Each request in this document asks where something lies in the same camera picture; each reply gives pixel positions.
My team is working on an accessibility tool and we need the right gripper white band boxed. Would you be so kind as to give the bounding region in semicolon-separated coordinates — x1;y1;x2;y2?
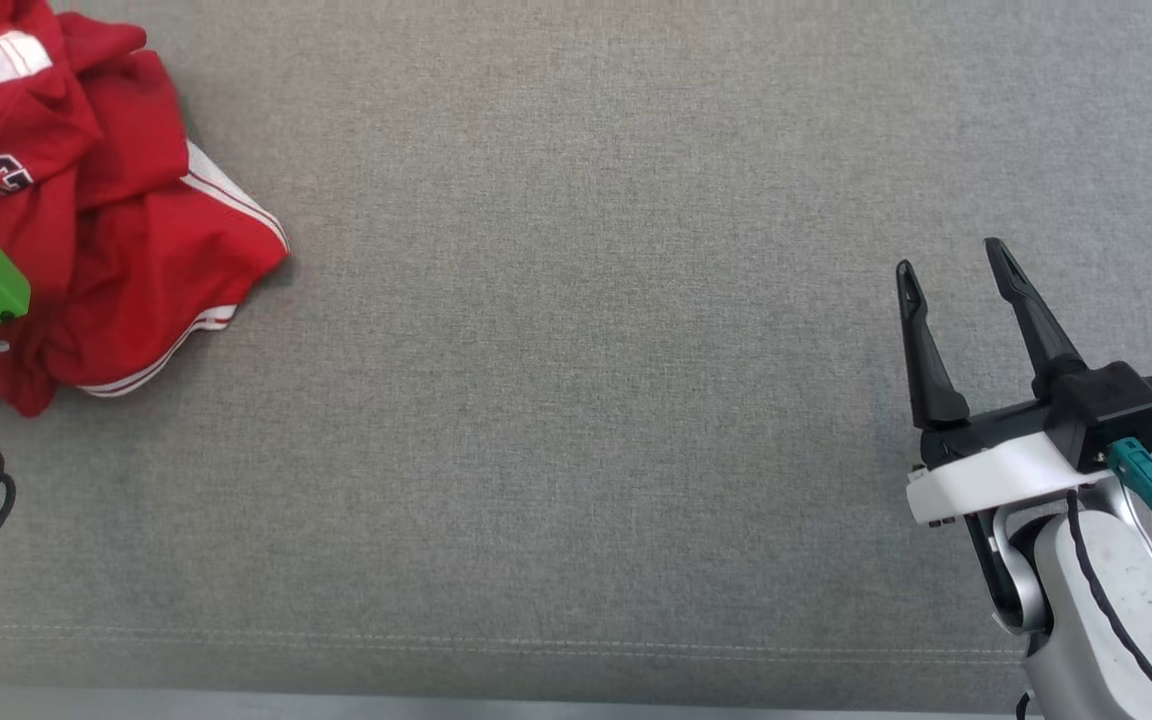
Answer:
896;238;1117;526

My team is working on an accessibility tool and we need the red jersey with white sleeves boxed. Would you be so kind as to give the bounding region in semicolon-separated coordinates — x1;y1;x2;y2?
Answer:
0;50;292;418

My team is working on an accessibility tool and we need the grey fabric sofa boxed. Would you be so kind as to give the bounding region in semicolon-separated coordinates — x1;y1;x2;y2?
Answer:
0;0;1152;716

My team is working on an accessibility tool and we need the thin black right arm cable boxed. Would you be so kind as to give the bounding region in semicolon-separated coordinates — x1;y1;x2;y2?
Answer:
1014;490;1152;720

